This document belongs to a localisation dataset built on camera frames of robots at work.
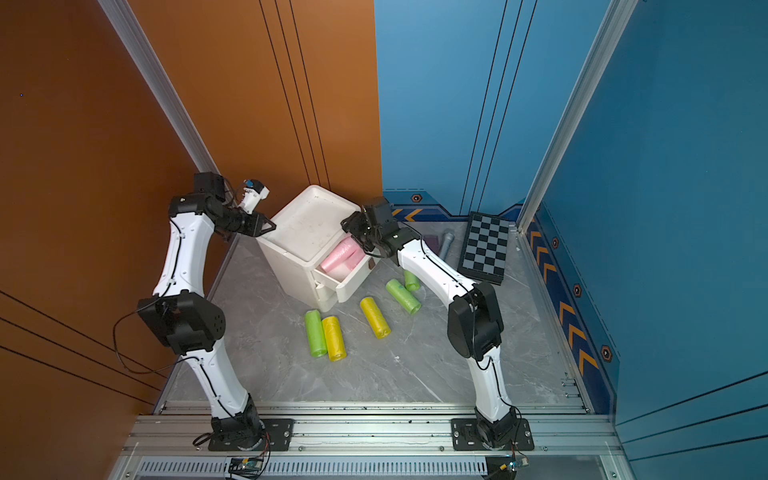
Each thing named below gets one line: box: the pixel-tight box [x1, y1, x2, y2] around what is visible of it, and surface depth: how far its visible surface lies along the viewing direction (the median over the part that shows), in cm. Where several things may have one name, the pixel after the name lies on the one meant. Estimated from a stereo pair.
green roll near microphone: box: [404, 270, 421, 291], surface depth 101 cm
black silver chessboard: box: [457, 211, 511, 285], surface depth 114 cm
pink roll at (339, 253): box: [320, 236, 358, 271], surface depth 87 cm
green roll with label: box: [386, 279, 421, 314], surface depth 98 cm
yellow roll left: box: [322, 316, 347, 362], surface depth 89 cm
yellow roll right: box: [359, 296, 392, 339], surface depth 93 cm
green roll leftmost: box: [304, 310, 327, 357], surface depth 90 cm
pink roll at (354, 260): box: [345, 245, 366, 271], surface depth 87 cm
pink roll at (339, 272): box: [326, 263, 352, 283], surface depth 87 cm
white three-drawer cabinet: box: [256, 184, 380, 312], surface depth 87 cm
